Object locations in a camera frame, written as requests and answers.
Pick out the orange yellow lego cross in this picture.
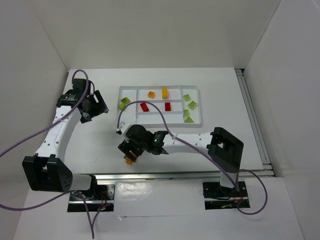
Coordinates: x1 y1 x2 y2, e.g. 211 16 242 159
124 151 138 165

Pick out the light green lego brick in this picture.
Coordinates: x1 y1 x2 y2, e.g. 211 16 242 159
120 97 131 105

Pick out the red lego with green top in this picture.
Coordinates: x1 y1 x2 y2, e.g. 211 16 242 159
140 102 150 112

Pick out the small yellow lego brick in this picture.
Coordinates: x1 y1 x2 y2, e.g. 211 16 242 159
148 91 155 99

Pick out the red lego brick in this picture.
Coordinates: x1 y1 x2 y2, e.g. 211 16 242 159
164 102 172 112

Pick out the yellow tall lego brick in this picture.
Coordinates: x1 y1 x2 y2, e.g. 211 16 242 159
161 88 169 99

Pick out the green lego brick bin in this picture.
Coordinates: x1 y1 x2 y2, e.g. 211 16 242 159
184 116 194 123
188 101 198 110

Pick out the dark green lego brick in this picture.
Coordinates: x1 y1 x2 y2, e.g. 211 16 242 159
119 103 126 110

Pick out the pale green large lego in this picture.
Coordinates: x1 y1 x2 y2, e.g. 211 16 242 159
183 109 190 117

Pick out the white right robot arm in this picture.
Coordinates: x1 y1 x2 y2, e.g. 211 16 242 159
118 124 244 191

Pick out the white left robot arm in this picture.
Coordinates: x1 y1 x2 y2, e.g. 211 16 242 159
22 78 109 193

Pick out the white divided sorting tray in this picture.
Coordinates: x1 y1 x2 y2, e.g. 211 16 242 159
115 85 202 128

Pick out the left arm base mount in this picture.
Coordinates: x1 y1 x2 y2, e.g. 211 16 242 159
67 183 116 213

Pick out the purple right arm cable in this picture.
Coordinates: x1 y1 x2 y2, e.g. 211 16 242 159
115 101 269 215

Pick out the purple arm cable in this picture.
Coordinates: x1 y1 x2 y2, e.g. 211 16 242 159
115 101 269 215
0 69 111 240

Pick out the aluminium rail front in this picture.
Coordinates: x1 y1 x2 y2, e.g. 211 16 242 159
72 171 276 183

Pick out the aluminium rail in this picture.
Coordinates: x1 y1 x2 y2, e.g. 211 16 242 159
72 171 276 183
234 68 273 171

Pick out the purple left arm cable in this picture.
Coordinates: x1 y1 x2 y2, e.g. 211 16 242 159
0 69 111 240

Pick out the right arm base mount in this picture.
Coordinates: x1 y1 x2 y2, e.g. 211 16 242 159
202 181 250 210

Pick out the aluminium rail right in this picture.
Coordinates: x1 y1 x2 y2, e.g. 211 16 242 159
234 68 273 171

